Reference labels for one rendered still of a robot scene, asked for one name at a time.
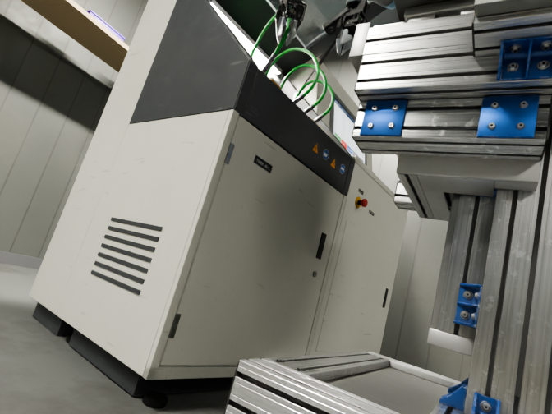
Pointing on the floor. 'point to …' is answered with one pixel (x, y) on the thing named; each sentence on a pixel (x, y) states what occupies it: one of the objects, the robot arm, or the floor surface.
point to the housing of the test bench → (97, 167)
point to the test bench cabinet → (151, 255)
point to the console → (356, 250)
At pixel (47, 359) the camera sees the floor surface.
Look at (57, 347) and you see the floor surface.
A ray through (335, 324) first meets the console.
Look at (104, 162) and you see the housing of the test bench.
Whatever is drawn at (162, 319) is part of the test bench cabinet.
